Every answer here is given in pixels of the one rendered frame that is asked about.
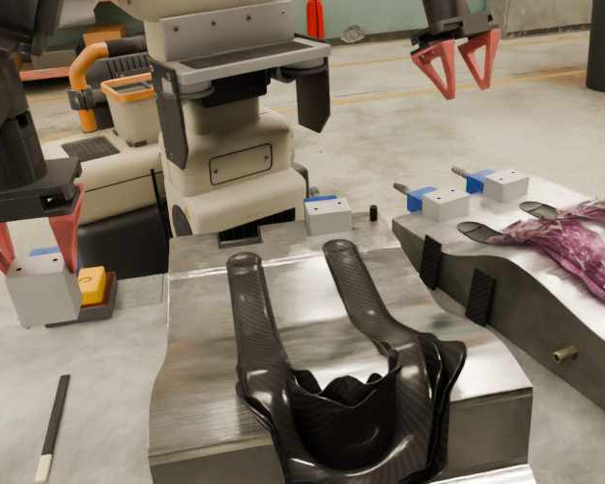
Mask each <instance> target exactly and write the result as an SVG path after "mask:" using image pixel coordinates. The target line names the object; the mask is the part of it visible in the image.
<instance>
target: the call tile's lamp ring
mask: <svg viewBox="0 0 605 484"><path fill-rule="evenodd" d="M113 275H114V272H108V273H106V276H108V281H107V286H106V290H105V295H104V299H103V302H97V303H90V304H84V305H81V308H80V309H83V308H90V307H96V306H102V305H108V304H109V295H110V290H111V286H112V281H113Z"/></svg>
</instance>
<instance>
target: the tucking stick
mask: <svg viewBox="0 0 605 484"><path fill-rule="evenodd" d="M69 378H70V375H61V376H60V382H59V386H58V390H57V393H56V397H55V401H54V405H53V409H52V413H51V417H50V421H49V424H48V428H47V432H46V436H45V440H44V444H43V449H42V453H41V456H40V459H39V463H38V467H37V471H36V478H35V483H36V484H37V483H42V482H46V480H47V476H48V472H49V468H50V464H51V459H52V454H53V450H54V445H55V442H56V438H57V433H58V429H59V424H60V420H61V412H62V408H63V404H64V400H65V395H66V391H67V387H68V382H69Z"/></svg>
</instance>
